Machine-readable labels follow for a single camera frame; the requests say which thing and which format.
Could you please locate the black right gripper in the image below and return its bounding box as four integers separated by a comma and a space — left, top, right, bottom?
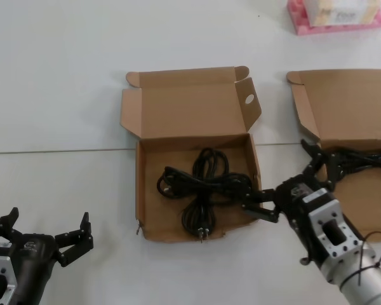
241, 139, 343, 266

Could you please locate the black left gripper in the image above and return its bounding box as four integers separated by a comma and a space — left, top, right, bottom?
0, 207, 94, 305

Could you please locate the black power cable bundle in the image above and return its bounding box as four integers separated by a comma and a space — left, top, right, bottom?
331, 146, 381, 175
155, 147, 255, 245

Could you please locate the brown cardboard box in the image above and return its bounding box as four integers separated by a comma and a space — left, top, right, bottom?
286, 69, 381, 238

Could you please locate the cardboard box with torn corner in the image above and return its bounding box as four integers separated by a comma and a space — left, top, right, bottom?
119, 65, 265, 238

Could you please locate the black zip tie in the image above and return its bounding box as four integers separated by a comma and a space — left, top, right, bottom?
339, 231, 381, 283

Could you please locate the pink foam tray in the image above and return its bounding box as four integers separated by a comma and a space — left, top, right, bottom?
287, 0, 381, 35

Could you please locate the tissue pack in plastic wrap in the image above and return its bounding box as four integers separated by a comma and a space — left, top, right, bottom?
306, 0, 379, 26

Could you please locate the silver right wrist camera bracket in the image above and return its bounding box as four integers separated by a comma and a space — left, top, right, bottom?
301, 187, 369, 260

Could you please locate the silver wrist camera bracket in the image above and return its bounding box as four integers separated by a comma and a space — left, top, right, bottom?
301, 187, 369, 260
0, 253, 20, 305

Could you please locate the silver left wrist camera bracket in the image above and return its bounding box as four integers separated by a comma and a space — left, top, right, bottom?
0, 253, 20, 305

